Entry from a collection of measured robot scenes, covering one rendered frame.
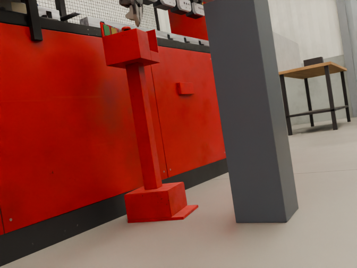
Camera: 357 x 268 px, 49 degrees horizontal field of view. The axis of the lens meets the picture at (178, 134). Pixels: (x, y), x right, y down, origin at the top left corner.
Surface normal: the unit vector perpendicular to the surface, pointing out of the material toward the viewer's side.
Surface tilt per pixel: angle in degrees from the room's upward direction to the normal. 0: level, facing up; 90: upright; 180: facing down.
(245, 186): 90
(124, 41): 90
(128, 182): 90
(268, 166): 90
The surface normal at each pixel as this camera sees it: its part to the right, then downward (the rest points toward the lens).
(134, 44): -0.34, 0.07
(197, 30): -0.54, 0.10
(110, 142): 0.83, -0.11
